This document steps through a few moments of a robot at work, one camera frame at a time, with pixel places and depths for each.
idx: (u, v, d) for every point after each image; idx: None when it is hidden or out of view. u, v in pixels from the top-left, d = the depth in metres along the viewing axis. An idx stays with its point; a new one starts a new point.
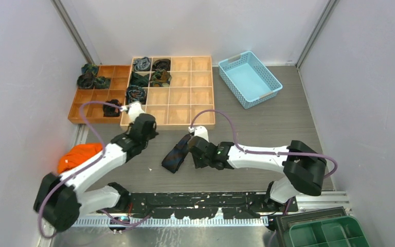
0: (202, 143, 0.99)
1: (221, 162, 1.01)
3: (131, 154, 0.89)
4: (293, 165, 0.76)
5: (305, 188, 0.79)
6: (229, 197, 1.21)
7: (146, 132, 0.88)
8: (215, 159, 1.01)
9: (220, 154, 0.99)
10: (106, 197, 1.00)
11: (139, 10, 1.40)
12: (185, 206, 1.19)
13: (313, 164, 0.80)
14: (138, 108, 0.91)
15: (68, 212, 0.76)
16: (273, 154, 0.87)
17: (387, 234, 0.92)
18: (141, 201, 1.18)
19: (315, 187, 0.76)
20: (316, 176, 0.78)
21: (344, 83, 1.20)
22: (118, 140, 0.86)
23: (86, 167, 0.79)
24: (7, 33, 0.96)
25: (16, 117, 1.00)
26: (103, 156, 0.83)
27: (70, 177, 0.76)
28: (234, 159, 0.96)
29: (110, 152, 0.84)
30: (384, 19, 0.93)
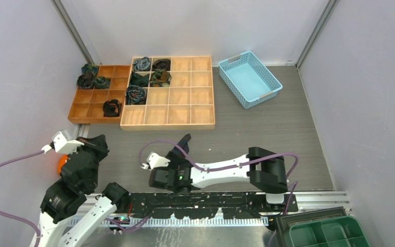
0: (161, 174, 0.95)
1: (186, 188, 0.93)
3: (70, 211, 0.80)
4: (257, 174, 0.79)
5: (269, 189, 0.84)
6: (229, 197, 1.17)
7: (82, 180, 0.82)
8: (178, 186, 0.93)
9: (182, 179, 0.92)
10: (99, 217, 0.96)
11: (139, 10, 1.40)
12: (185, 206, 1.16)
13: (273, 164, 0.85)
14: (64, 140, 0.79)
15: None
16: (236, 166, 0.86)
17: (387, 234, 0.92)
18: (141, 202, 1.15)
19: (282, 187, 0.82)
20: (279, 175, 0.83)
21: (344, 83, 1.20)
22: (47, 203, 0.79)
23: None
24: (8, 33, 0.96)
25: (15, 117, 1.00)
26: (39, 236, 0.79)
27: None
28: (198, 182, 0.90)
29: (44, 226, 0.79)
30: (384, 19, 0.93)
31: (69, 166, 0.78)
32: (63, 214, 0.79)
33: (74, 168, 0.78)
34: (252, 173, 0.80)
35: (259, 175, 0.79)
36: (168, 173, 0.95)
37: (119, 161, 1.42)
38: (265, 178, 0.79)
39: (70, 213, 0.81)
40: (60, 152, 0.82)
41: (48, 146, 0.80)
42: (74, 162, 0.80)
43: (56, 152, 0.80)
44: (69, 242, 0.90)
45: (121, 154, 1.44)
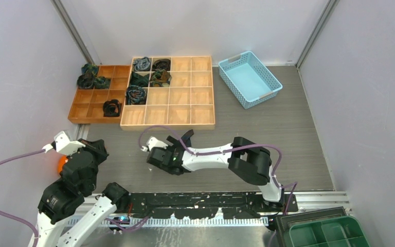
0: (159, 152, 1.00)
1: (178, 169, 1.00)
3: (67, 211, 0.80)
4: (237, 161, 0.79)
5: (252, 179, 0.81)
6: (229, 197, 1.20)
7: (81, 180, 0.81)
8: (171, 166, 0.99)
9: (175, 160, 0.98)
10: (99, 217, 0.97)
11: (139, 10, 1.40)
12: (185, 206, 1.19)
13: (257, 155, 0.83)
14: (66, 140, 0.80)
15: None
16: (219, 152, 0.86)
17: (387, 234, 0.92)
18: (141, 201, 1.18)
19: (261, 177, 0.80)
20: (261, 166, 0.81)
21: (344, 83, 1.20)
22: (45, 203, 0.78)
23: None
24: (7, 33, 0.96)
25: (15, 117, 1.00)
26: (37, 236, 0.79)
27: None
28: (188, 164, 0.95)
29: (42, 226, 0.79)
30: (384, 19, 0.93)
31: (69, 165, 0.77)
32: (59, 215, 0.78)
33: (74, 167, 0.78)
34: (232, 159, 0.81)
35: (238, 161, 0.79)
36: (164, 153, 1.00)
37: (119, 161, 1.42)
38: (244, 165, 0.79)
39: (67, 214, 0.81)
40: (61, 152, 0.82)
41: (50, 145, 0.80)
42: (73, 161, 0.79)
43: (58, 151, 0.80)
44: (68, 241, 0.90)
45: (122, 154, 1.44)
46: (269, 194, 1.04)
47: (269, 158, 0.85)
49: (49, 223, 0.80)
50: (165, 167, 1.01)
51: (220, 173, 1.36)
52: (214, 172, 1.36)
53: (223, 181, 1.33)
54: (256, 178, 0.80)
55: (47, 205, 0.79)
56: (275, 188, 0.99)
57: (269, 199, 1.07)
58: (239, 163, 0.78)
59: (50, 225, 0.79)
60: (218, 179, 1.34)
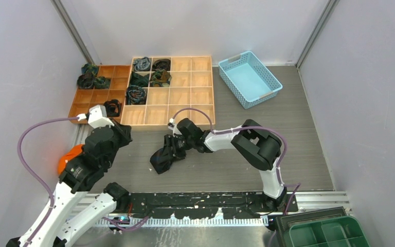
0: (192, 126, 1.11)
1: (202, 147, 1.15)
3: (88, 183, 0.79)
4: (240, 137, 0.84)
5: (253, 161, 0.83)
6: (229, 197, 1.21)
7: (102, 153, 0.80)
8: (197, 143, 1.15)
9: (202, 139, 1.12)
10: (100, 211, 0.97)
11: (139, 10, 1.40)
12: (185, 206, 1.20)
13: (266, 141, 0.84)
14: (100, 115, 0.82)
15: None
16: (230, 131, 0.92)
17: (387, 234, 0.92)
18: (141, 202, 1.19)
19: (263, 160, 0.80)
20: (266, 151, 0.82)
21: (344, 83, 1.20)
22: (67, 173, 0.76)
23: (42, 222, 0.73)
24: (7, 33, 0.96)
25: (15, 117, 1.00)
26: (52, 206, 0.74)
27: (26, 244, 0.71)
28: (209, 142, 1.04)
29: (59, 197, 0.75)
30: (384, 19, 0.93)
31: (91, 138, 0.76)
32: (82, 186, 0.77)
33: (96, 141, 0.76)
34: (236, 136, 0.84)
35: (241, 138, 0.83)
36: (197, 128, 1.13)
37: (119, 160, 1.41)
38: (246, 143, 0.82)
39: (88, 187, 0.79)
40: (92, 125, 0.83)
41: (84, 115, 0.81)
42: (97, 135, 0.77)
43: (90, 123, 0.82)
44: (68, 230, 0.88)
45: (122, 154, 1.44)
46: (268, 188, 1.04)
47: (278, 148, 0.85)
49: (68, 195, 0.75)
50: (191, 141, 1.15)
51: (220, 173, 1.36)
52: (214, 173, 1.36)
53: (223, 181, 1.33)
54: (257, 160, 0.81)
55: (69, 175, 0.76)
56: (276, 182, 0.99)
57: (267, 193, 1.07)
58: (241, 140, 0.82)
59: (68, 197, 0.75)
60: (218, 179, 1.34)
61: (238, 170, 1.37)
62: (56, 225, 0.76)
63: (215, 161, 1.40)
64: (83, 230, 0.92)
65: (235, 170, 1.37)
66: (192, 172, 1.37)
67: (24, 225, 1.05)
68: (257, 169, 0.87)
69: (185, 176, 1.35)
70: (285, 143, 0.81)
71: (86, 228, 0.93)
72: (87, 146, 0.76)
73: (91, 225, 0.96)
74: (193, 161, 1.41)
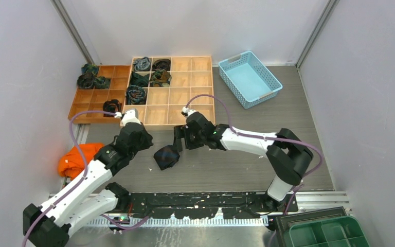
0: (202, 120, 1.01)
1: (215, 142, 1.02)
3: (117, 166, 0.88)
4: (277, 149, 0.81)
5: (286, 175, 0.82)
6: (229, 197, 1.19)
7: (132, 142, 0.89)
8: (210, 138, 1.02)
9: (215, 134, 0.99)
10: (102, 205, 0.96)
11: (139, 11, 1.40)
12: (185, 206, 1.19)
13: (299, 154, 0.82)
14: (132, 116, 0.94)
15: (58, 239, 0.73)
16: (262, 138, 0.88)
17: (387, 234, 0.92)
18: (141, 201, 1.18)
19: (294, 175, 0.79)
20: (299, 165, 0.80)
21: (344, 83, 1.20)
22: (102, 154, 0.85)
23: (71, 190, 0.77)
24: (7, 33, 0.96)
25: (16, 117, 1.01)
26: (84, 177, 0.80)
27: (51, 207, 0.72)
28: (226, 140, 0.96)
29: (92, 171, 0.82)
30: (384, 19, 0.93)
31: (126, 128, 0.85)
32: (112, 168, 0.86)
33: (130, 131, 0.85)
34: (272, 147, 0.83)
35: (278, 150, 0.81)
36: (209, 122, 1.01)
37: None
38: (282, 156, 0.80)
39: (115, 170, 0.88)
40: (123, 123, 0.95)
41: (121, 113, 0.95)
42: (130, 127, 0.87)
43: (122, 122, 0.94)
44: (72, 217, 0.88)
45: None
46: (276, 192, 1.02)
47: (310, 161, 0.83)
49: (101, 170, 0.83)
50: (203, 136, 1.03)
51: (220, 173, 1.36)
52: (214, 172, 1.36)
53: (223, 181, 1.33)
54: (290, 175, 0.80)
55: (103, 156, 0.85)
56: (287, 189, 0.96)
57: (270, 195, 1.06)
58: (278, 153, 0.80)
59: (101, 172, 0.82)
60: (218, 178, 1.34)
61: (237, 170, 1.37)
62: (80, 197, 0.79)
63: (215, 161, 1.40)
64: (82, 222, 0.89)
65: (235, 170, 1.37)
66: (192, 172, 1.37)
67: None
68: (286, 181, 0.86)
69: (185, 176, 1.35)
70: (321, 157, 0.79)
71: (85, 221, 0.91)
72: (121, 135, 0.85)
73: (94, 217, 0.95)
74: (193, 161, 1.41)
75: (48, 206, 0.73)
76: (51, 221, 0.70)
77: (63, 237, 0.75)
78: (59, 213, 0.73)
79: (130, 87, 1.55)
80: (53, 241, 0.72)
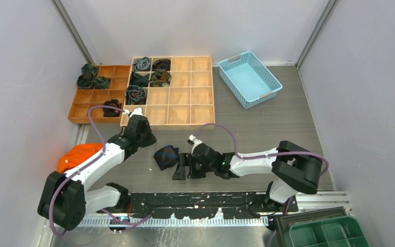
0: (211, 152, 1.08)
1: (227, 173, 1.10)
3: (129, 152, 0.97)
4: (282, 164, 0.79)
5: (300, 187, 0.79)
6: (229, 197, 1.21)
7: (140, 131, 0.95)
8: (220, 170, 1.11)
9: (224, 165, 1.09)
10: (109, 194, 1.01)
11: (139, 11, 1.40)
12: (185, 206, 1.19)
13: (308, 161, 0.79)
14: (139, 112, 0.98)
15: (77, 208, 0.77)
16: (264, 156, 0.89)
17: (387, 234, 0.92)
18: (141, 201, 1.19)
19: (309, 185, 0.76)
20: (311, 174, 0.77)
21: (344, 83, 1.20)
22: (115, 139, 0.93)
23: (92, 161, 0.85)
24: (7, 33, 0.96)
25: (16, 117, 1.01)
26: (103, 153, 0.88)
27: (76, 173, 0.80)
28: (236, 167, 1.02)
29: (110, 149, 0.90)
30: (385, 18, 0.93)
31: (133, 117, 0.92)
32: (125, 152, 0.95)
33: (137, 120, 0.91)
34: (277, 163, 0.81)
35: (283, 165, 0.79)
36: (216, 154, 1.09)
37: None
38: (289, 170, 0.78)
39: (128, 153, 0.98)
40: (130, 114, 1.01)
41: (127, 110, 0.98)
42: (137, 116, 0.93)
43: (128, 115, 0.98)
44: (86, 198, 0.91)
45: None
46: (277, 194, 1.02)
47: (320, 165, 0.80)
49: (117, 148, 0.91)
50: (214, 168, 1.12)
51: None
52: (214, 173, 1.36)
53: (223, 181, 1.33)
54: (304, 185, 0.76)
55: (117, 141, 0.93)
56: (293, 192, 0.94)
57: (273, 198, 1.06)
58: (284, 168, 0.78)
59: (118, 149, 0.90)
60: (218, 178, 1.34)
61: None
62: (99, 169, 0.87)
63: None
64: (89, 210, 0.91)
65: None
66: None
67: (24, 225, 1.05)
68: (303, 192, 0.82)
69: None
70: (328, 164, 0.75)
71: (91, 210, 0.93)
72: (129, 124, 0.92)
73: (100, 206, 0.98)
74: None
75: (73, 171, 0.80)
76: (77, 183, 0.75)
77: (81, 208, 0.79)
78: (84, 178, 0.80)
79: (130, 87, 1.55)
80: (74, 209, 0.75)
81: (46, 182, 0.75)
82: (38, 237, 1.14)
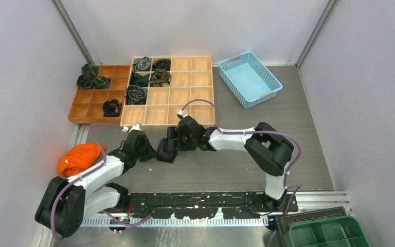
0: (194, 124, 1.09)
1: (205, 144, 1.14)
3: (127, 165, 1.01)
4: (253, 141, 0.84)
5: (268, 167, 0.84)
6: (229, 197, 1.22)
7: (138, 146, 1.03)
8: (201, 141, 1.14)
9: (204, 136, 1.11)
10: (108, 197, 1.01)
11: (139, 11, 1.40)
12: (185, 206, 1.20)
13: (279, 146, 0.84)
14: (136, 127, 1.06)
15: (77, 214, 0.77)
16: (241, 133, 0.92)
17: (387, 234, 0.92)
18: (141, 201, 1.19)
19: (275, 166, 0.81)
20: (279, 155, 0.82)
21: (344, 83, 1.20)
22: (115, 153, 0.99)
23: (94, 169, 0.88)
24: (7, 34, 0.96)
25: (16, 117, 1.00)
26: (104, 163, 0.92)
27: (78, 179, 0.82)
28: (214, 140, 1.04)
29: (110, 161, 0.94)
30: (385, 18, 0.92)
31: (132, 133, 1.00)
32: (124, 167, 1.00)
33: (136, 134, 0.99)
34: (250, 140, 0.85)
35: (255, 142, 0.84)
36: (199, 126, 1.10)
37: None
38: (259, 147, 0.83)
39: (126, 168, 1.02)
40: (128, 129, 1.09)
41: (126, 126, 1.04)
42: (136, 131, 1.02)
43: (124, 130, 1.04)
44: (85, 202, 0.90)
45: None
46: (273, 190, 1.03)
47: (290, 152, 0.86)
49: (117, 160, 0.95)
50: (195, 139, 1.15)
51: (220, 173, 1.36)
52: (214, 173, 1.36)
53: (223, 181, 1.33)
54: (270, 165, 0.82)
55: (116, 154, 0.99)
56: (282, 185, 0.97)
57: (269, 195, 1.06)
58: (254, 145, 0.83)
59: (117, 161, 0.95)
60: (218, 178, 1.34)
61: (237, 170, 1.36)
62: (99, 178, 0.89)
63: (215, 161, 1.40)
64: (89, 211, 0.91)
65: (235, 170, 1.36)
66: (192, 172, 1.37)
67: (24, 225, 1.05)
68: (270, 173, 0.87)
69: (184, 176, 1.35)
70: (299, 147, 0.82)
71: (90, 213, 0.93)
72: (128, 139, 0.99)
73: (99, 209, 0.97)
74: (193, 161, 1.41)
75: (76, 177, 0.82)
76: (79, 188, 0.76)
77: (79, 215, 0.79)
78: (85, 184, 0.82)
79: (130, 87, 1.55)
80: (73, 215, 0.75)
81: (48, 187, 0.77)
82: (38, 237, 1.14)
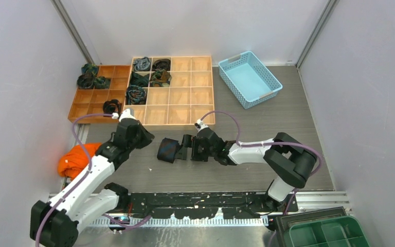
0: (214, 137, 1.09)
1: (225, 159, 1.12)
3: (119, 160, 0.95)
4: (272, 152, 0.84)
5: (290, 179, 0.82)
6: (229, 197, 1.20)
7: (130, 137, 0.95)
8: (220, 155, 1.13)
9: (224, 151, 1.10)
10: (106, 201, 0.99)
11: (139, 11, 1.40)
12: (185, 206, 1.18)
13: (301, 156, 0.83)
14: (127, 113, 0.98)
15: (68, 234, 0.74)
16: (260, 145, 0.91)
17: (387, 234, 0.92)
18: (141, 201, 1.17)
19: (299, 178, 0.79)
20: (302, 168, 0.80)
21: (344, 83, 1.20)
22: (103, 149, 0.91)
23: (77, 183, 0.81)
24: (7, 33, 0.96)
25: (16, 117, 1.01)
26: (89, 172, 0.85)
27: (60, 201, 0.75)
28: (234, 154, 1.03)
29: (96, 165, 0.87)
30: (385, 18, 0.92)
31: (122, 124, 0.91)
32: (115, 162, 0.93)
33: (126, 125, 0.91)
34: (269, 152, 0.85)
35: (274, 153, 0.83)
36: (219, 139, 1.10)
37: None
38: (280, 159, 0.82)
39: (118, 163, 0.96)
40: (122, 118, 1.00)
41: (117, 113, 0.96)
42: (125, 121, 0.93)
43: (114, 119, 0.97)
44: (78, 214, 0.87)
45: None
46: (280, 194, 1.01)
47: (313, 162, 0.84)
49: (104, 163, 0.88)
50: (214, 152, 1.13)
51: (220, 173, 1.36)
52: (214, 173, 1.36)
53: (223, 181, 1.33)
54: (293, 177, 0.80)
55: (105, 151, 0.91)
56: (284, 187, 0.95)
57: (271, 196, 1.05)
58: (274, 156, 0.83)
59: (104, 164, 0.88)
60: (218, 178, 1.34)
61: (237, 170, 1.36)
62: (86, 191, 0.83)
63: (215, 162, 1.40)
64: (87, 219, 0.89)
65: (235, 170, 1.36)
66: (192, 172, 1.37)
67: (24, 225, 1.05)
68: (292, 185, 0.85)
69: (184, 176, 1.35)
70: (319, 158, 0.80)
71: (89, 221, 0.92)
72: (118, 130, 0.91)
73: (97, 214, 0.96)
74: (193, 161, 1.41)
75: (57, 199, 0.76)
76: (62, 212, 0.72)
77: (73, 231, 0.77)
78: (69, 206, 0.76)
79: (130, 87, 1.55)
80: (64, 236, 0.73)
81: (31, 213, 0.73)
82: None
